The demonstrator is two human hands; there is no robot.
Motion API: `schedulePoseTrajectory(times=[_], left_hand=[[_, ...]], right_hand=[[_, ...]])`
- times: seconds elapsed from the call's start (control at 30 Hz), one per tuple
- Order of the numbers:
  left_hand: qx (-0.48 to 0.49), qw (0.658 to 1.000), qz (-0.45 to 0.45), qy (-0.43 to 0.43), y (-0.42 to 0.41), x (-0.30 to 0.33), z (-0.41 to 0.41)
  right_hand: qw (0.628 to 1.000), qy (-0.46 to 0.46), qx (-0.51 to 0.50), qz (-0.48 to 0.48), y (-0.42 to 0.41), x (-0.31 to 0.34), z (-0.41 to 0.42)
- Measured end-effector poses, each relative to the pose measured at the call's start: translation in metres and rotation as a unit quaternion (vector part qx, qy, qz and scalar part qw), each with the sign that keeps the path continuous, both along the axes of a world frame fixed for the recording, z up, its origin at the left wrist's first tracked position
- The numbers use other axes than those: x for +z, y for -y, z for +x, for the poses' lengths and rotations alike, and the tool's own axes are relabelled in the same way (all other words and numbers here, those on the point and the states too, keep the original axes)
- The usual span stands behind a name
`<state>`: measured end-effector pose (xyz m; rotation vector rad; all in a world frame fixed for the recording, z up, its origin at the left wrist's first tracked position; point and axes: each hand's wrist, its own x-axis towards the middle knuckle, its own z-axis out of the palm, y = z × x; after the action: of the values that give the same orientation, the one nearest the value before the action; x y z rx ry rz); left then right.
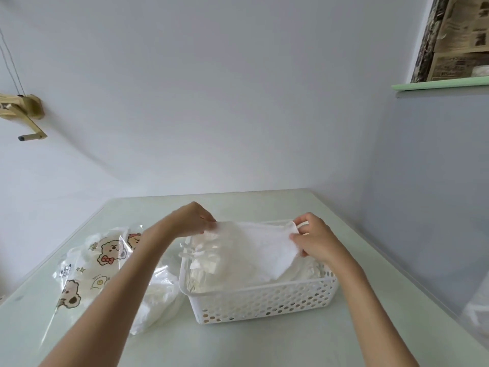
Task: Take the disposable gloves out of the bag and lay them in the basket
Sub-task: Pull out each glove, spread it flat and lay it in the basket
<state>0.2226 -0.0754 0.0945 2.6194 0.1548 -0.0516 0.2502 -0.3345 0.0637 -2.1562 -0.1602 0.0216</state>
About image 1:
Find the white cotton glove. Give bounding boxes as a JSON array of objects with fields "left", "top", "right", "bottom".
[{"left": 206, "top": 220, "right": 301, "bottom": 283}]

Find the thin steel winch cable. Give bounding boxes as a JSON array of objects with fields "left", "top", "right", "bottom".
[{"left": 0, "top": 28, "right": 26, "bottom": 97}]

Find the person's left forearm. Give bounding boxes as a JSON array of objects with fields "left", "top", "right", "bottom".
[{"left": 38, "top": 214, "right": 184, "bottom": 367}]

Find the person's right hand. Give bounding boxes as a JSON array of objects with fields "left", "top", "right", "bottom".
[{"left": 289, "top": 213, "right": 347, "bottom": 265}]

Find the stack of white gloves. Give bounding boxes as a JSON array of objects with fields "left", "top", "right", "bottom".
[{"left": 183, "top": 234, "right": 335, "bottom": 295}]

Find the person's right forearm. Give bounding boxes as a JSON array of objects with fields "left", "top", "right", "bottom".
[{"left": 328, "top": 248, "right": 419, "bottom": 367}]

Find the person's left hand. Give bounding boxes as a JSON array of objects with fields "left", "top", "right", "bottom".
[{"left": 168, "top": 202, "right": 218, "bottom": 238}]

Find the pale green shelf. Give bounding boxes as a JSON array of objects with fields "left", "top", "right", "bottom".
[{"left": 391, "top": 76, "right": 489, "bottom": 92}]

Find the white perforated plastic basket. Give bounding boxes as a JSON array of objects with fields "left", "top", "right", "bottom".
[{"left": 178, "top": 219, "right": 341, "bottom": 325}]

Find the clear bear-print plastic bag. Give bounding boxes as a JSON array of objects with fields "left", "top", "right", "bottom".
[{"left": 40, "top": 225, "right": 184, "bottom": 340}]

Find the brass wall crank winch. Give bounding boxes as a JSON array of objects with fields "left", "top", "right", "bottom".
[{"left": 0, "top": 94, "right": 48, "bottom": 142}]

